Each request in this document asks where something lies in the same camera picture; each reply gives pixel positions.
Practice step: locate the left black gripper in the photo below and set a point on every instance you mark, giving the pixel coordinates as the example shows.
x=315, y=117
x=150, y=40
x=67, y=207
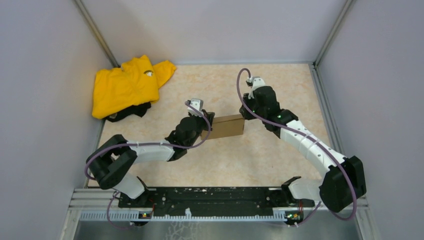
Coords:
x=209, y=115

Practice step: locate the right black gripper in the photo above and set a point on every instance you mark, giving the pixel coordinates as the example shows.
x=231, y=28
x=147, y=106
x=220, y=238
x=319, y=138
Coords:
x=246, y=101

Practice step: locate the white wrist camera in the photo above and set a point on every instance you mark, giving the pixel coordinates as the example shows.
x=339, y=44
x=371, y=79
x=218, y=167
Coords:
x=255, y=82
x=195, y=107

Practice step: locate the brown cardboard box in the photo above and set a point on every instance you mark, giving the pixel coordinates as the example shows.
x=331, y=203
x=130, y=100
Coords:
x=225, y=126

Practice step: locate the aluminium frame rail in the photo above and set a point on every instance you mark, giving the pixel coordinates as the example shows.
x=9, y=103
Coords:
x=96, y=204

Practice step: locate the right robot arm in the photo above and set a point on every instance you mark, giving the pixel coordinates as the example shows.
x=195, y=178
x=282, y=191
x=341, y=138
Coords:
x=342, y=178

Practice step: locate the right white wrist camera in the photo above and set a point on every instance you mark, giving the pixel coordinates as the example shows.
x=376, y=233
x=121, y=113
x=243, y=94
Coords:
x=255, y=82

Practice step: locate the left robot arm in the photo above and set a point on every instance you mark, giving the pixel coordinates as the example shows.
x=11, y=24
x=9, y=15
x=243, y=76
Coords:
x=110, y=164

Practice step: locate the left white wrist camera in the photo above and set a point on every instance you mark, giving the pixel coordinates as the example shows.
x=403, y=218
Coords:
x=195, y=107

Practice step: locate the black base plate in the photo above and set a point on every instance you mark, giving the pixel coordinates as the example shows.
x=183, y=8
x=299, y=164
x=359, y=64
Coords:
x=215, y=201

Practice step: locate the black garment under shirt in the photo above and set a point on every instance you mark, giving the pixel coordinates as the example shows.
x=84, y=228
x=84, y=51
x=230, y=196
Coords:
x=137, y=110

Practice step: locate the yellow shirt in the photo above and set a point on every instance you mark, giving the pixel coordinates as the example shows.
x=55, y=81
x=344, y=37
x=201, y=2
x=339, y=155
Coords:
x=135, y=82

